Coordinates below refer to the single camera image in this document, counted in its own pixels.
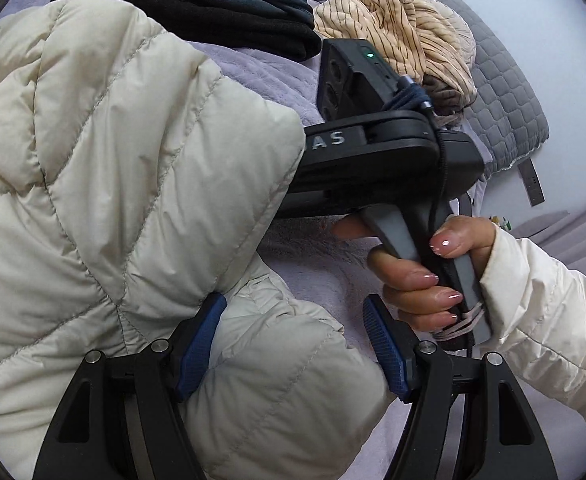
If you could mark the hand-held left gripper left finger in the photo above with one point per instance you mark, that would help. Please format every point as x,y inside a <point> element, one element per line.
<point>200,345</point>

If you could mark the black garment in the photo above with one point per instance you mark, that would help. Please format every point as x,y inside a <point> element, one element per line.
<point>223,27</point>

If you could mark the person's right hand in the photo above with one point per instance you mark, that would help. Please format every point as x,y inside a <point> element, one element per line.
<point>413,290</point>

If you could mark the beige striped garment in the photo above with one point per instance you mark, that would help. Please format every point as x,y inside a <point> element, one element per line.
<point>398,20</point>

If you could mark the grey quilted pad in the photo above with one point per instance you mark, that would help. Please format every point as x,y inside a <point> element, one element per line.
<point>503,100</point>

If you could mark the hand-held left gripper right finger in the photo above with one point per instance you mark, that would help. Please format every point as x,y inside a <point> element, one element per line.
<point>383,345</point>

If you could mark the cream puffer jacket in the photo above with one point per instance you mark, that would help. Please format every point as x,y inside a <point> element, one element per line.
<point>98,160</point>

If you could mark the grey bed sheet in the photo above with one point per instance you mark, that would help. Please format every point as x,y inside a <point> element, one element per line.
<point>573,232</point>

